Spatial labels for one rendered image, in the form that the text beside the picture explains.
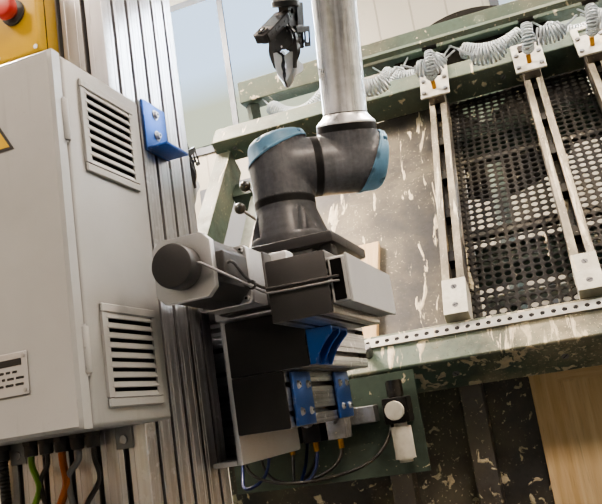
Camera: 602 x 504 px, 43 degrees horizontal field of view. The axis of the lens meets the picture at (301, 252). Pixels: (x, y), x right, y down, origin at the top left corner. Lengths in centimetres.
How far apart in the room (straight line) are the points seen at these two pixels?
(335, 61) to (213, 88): 349
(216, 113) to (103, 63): 364
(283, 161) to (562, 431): 108
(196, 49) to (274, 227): 378
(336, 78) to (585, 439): 114
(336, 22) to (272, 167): 30
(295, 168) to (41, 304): 63
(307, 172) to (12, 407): 71
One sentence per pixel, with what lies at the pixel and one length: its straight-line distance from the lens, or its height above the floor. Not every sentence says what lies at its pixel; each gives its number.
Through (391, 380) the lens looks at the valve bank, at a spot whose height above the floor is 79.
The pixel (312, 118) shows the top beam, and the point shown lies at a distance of 287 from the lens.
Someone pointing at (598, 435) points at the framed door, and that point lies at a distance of 211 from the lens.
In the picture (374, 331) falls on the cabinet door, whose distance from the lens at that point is 204.
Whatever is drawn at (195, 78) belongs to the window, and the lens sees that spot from 502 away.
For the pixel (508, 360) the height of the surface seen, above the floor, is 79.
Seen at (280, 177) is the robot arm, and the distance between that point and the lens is 141.
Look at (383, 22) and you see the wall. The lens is 472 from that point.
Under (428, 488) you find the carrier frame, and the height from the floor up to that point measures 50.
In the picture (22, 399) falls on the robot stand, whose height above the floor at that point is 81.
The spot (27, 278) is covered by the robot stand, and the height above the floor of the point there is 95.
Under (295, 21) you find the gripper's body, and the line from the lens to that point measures 205.
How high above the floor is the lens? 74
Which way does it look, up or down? 12 degrees up
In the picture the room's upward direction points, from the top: 9 degrees counter-clockwise
